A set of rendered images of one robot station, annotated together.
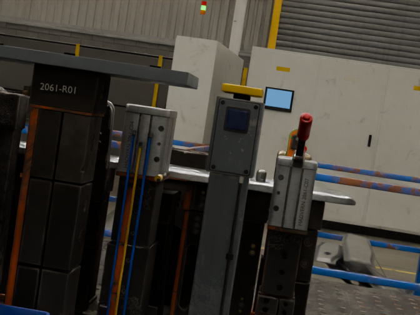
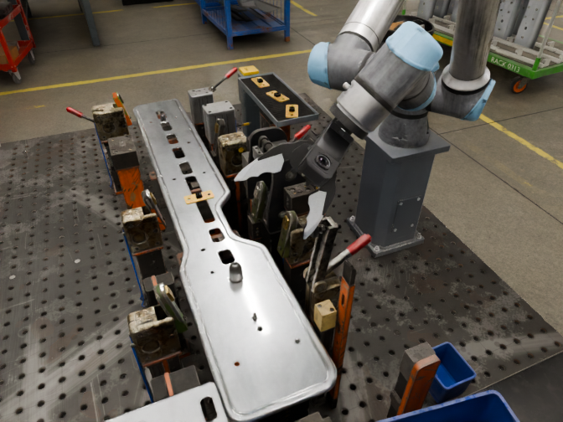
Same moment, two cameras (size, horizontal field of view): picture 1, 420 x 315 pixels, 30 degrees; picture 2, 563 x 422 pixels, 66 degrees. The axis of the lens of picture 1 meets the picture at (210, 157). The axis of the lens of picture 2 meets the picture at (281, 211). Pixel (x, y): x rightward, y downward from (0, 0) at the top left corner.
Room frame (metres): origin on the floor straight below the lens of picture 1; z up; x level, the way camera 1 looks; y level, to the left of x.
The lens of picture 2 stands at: (1.82, 1.43, 1.76)
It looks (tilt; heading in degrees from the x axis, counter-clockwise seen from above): 39 degrees down; 242
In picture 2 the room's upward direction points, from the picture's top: straight up
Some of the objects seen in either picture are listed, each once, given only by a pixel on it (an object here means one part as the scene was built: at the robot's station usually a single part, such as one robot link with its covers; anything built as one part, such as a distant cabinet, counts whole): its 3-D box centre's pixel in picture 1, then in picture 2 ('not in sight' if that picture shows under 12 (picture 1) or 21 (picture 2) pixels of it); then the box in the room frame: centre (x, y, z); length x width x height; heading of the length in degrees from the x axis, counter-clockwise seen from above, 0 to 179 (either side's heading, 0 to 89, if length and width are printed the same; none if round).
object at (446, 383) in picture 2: not in sight; (443, 373); (1.17, 1.09, 0.74); 0.11 x 0.10 x 0.09; 85
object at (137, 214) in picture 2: not in sight; (150, 259); (1.73, 0.47, 0.87); 0.12 x 0.09 x 0.35; 175
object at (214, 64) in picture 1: (204, 106); not in sight; (10.53, 0.18, 1.22); 2.40 x 0.54 x 2.45; 170
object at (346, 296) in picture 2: not in sight; (339, 345); (1.45, 1.00, 0.95); 0.03 x 0.01 x 0.50; 85
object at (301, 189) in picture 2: not in sight; (297, 249); (1.36, 0.67, 0.91); 0.07 x 0.05 x 0.42; 175
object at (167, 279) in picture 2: not in sight; (168, 321); (1.75, 0.68, 0.84); 0.11 x 0.08 x 0.29; 175
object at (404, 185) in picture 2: not in sight; (392, 187); (0.92, 0.55, 0.90); 0.21 x 0.21 x 0.40; 84
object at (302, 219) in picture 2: not in sight; (300, 274); (1.38, 0.73, 0.88); 0.11 x 0.09 x 0.37; 175
